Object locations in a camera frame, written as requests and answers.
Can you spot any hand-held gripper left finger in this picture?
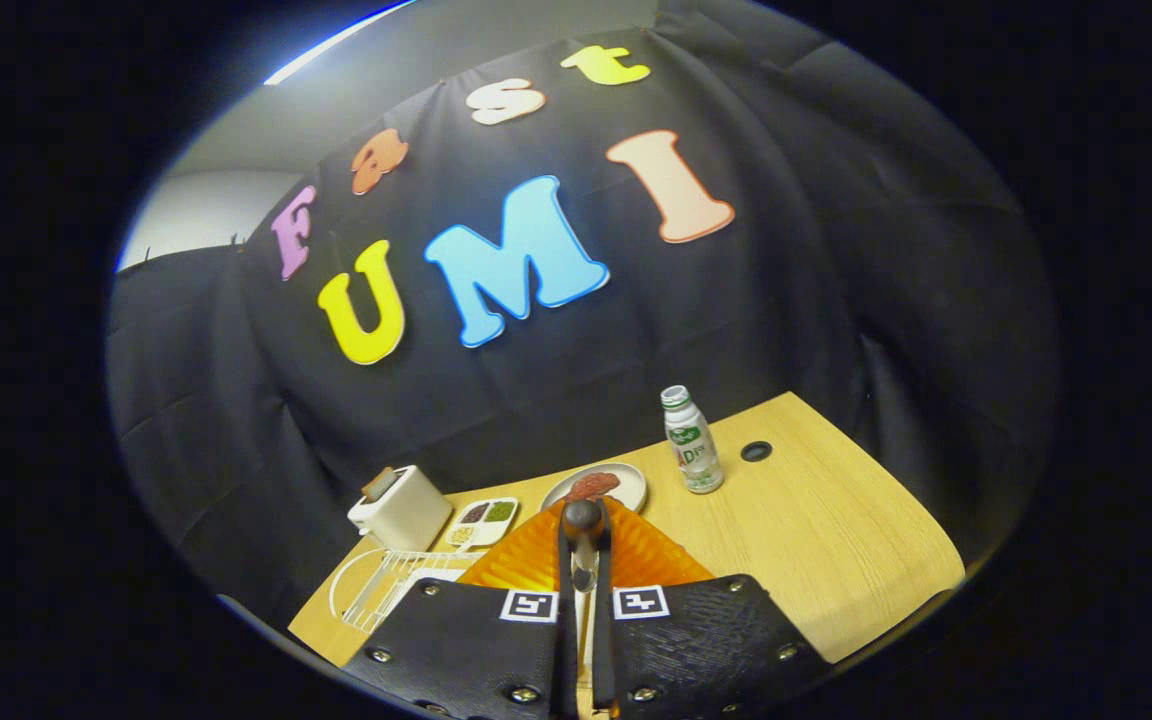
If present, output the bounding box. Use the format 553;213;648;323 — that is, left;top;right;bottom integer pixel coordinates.
341;500;579;720

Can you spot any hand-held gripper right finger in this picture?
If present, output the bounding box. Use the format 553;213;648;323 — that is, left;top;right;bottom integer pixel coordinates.
591;497;832;719

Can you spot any white wire dish rack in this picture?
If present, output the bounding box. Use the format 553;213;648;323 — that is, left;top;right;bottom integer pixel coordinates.
329;548;482;636

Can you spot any wooden handled metal spoon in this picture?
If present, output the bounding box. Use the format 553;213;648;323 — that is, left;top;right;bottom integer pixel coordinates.
560;499;605;701

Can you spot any white divided dish with beans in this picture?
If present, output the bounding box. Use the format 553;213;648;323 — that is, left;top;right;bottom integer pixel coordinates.
444;497;520;551

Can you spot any beige plate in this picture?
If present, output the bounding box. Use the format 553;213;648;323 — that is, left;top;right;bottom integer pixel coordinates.
539;462;648;514

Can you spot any white toaster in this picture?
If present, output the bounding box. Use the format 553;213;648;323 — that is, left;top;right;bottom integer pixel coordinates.
347;465;454;553

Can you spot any brown meat piece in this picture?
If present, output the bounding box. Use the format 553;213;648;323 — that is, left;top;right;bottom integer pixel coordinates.
564;472;622;503

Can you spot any white drink bottle green label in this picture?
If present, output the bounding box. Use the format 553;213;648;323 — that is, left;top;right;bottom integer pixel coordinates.
660;385;725;495

